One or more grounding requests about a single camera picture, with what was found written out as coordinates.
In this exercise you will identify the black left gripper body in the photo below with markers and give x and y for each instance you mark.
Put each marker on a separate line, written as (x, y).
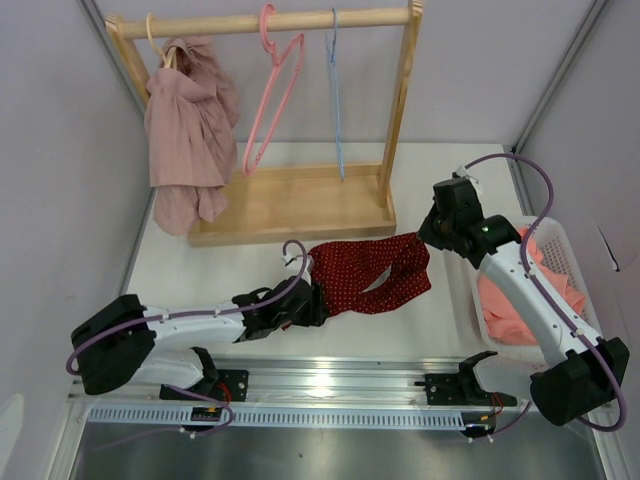
(308, 314)

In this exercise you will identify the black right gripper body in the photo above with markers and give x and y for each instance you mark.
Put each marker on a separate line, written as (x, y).
(436, 228)

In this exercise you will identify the red polka dot cloth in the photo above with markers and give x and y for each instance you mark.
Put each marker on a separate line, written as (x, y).
(373, 276)

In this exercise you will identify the pink pleated skirt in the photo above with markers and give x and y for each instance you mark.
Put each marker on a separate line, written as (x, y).
(189, 121)

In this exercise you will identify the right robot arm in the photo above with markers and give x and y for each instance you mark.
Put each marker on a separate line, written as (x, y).
(581, 371)

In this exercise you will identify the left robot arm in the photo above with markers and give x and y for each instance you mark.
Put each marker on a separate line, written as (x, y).
(128, 342)

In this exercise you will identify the salmon pink cloth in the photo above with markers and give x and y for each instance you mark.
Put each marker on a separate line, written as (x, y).
(503, 323)

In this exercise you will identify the white plastic basket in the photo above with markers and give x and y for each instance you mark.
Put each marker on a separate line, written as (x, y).
(558, 257)

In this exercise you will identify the wooden clothes rack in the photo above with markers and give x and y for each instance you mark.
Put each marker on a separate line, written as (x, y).
(306, 202)

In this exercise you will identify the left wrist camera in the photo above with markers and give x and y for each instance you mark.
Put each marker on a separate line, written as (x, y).
(299, 265)

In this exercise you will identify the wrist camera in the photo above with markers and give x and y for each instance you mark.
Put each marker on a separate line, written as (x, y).
(464, 174)
(299, 265)

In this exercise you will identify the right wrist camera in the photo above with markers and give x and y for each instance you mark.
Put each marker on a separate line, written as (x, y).
(464, 174)

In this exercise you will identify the aluminium mounting rail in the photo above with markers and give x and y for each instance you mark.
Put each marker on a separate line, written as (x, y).
(321, 381)

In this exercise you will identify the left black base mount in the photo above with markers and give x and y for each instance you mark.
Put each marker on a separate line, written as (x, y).
(226, 385)

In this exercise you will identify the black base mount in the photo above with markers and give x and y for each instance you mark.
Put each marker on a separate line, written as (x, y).
(226, 385)
(462, 388)

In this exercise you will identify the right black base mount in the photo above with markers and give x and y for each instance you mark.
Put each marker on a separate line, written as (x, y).
(462, 388)

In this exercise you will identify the blue wire hanger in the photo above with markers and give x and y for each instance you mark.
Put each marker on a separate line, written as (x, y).
(331, 50)

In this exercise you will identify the white slotted cable duct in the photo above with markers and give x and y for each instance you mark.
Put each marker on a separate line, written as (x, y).
(413, 419)

